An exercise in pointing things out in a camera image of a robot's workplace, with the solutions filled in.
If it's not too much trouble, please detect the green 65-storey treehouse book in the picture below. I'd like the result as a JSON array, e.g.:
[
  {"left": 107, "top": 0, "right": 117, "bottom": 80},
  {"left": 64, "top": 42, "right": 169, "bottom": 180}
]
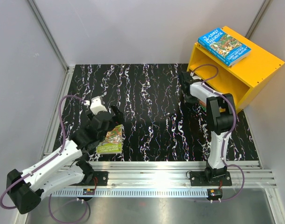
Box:
[{"left": 96, "top": 125, "right": 123, "bottom": 154}]

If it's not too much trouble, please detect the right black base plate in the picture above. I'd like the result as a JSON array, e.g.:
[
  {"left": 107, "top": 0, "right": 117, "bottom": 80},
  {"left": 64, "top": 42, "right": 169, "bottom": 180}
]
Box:
[{"left": 186, "top": 170, "right": 232, "bottom": 187}]

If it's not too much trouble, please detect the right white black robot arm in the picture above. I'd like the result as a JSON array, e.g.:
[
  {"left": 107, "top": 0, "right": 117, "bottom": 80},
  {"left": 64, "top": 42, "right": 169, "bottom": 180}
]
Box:
[{"left": 178, "top": 72, "right": 236, "bottom": 186}]

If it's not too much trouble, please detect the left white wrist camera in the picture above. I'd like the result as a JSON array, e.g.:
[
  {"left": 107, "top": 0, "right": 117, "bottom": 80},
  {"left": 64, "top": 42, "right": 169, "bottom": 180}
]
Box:
[{"left": 84, "top": 96, "right": 108, "bottom": 115}]

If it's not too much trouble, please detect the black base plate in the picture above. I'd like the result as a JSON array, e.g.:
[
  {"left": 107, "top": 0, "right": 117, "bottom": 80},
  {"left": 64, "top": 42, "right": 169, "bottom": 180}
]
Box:
[
  {"left": 72, "top": 171, "right": 109, "bottom": 186},
  {"left": 186, "top": 170, "right": 232, "bottom": 187}
]

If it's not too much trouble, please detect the blue back-cover book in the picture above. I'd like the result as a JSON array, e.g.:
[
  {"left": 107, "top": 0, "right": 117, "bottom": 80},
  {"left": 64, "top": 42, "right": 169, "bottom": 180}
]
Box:
[{"left": 199, "top": 45, "right": 231, "bottom": 67}]

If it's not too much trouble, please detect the blue 26-storey treehouse book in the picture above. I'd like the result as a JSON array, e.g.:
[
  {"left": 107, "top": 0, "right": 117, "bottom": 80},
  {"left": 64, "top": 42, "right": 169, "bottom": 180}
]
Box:
[{"left": 198, "top": 28, "right": 251, "bottom": 66}]

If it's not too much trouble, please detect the black marble pattern mat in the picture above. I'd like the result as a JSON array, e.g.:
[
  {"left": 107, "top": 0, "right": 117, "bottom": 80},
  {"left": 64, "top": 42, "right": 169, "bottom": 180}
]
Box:
[{"left": 57, "top": 63, "right": 260, "bottom": 162}]

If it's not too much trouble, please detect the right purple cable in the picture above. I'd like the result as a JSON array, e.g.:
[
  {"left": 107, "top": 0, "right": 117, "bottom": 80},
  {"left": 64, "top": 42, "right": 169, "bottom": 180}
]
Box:
[{"left": 190, "top": 64, "right": 245, "bottom": 201}]

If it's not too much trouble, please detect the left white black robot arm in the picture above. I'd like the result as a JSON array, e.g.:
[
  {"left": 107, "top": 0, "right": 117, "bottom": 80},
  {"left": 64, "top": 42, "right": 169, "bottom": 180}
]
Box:
[{"left": 6, "top": 105, "right": 125, "bottom": 214}]

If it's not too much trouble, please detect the yellow wooden shelf box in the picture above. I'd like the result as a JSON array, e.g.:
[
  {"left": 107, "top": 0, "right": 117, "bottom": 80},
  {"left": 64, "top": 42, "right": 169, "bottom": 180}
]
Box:
[{"left": 187, "top": 26, "right": 285, "bottom": 112}]

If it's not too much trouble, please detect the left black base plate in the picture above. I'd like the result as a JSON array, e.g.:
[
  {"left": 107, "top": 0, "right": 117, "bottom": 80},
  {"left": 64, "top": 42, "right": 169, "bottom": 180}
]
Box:
[{"left": 72, "top": 171, "right": 109, "bottom": 186}]

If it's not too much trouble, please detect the white slotted cable duct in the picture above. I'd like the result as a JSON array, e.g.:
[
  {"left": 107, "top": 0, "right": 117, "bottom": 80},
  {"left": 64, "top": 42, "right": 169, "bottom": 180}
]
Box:
[{"left": 52, "top": 188, "right": 208, "bottom": 198}]

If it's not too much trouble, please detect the green 104-storey treehouse book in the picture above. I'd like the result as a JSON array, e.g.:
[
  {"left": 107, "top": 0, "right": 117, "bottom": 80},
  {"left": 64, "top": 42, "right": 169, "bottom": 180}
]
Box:
[{"left": 199, "top": 104, "right": 206, "bottom": 112}]

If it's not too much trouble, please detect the aluminium rail frame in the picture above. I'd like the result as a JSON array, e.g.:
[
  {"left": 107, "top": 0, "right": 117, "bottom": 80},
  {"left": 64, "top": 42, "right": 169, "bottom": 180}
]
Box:
[{"left": 13, "top": 65, "right": 285, "bottom": 224}]

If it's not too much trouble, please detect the dark tale of two cities book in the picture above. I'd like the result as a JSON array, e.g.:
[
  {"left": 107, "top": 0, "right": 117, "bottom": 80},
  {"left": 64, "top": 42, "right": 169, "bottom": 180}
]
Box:
[{"left": 197, "top": 99, "right": 206, "bottom": 108}]

